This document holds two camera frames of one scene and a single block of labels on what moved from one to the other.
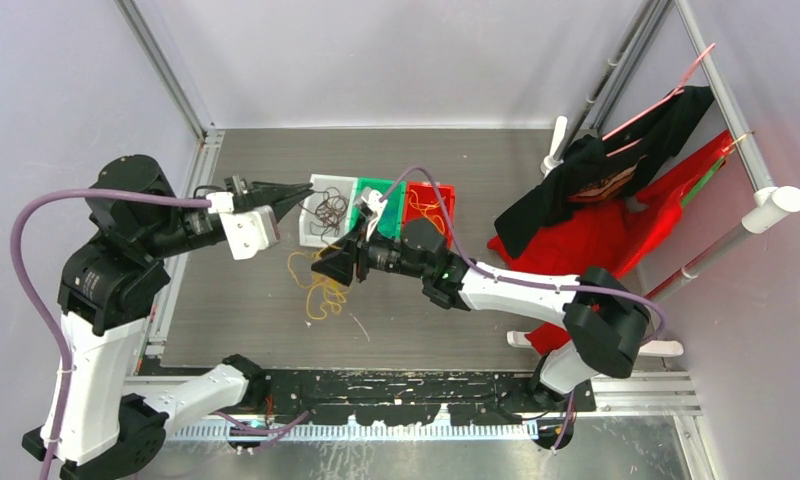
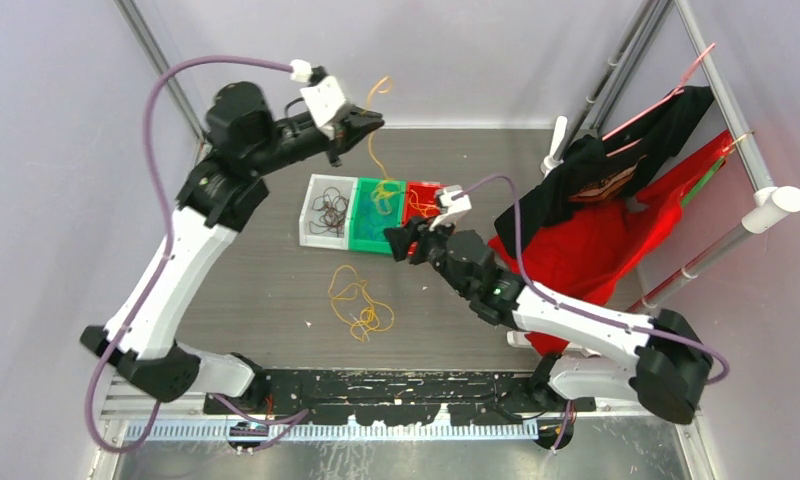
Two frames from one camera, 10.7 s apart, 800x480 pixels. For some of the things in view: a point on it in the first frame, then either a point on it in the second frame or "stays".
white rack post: [555, 158] stays
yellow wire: [434, 219] stays
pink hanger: [679, 90] stays
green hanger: [722, 159] stays
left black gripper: [257, 192] -> [361, 124]
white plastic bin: [325, 212] stays
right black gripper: [339, 265] -> [418, 231]
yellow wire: [323, 294] -> [387, 188]
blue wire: [389, 192] -> [372, 219]
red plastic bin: [422, 203] stays
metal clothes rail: [769, 200] stays
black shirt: [595, 168] stays
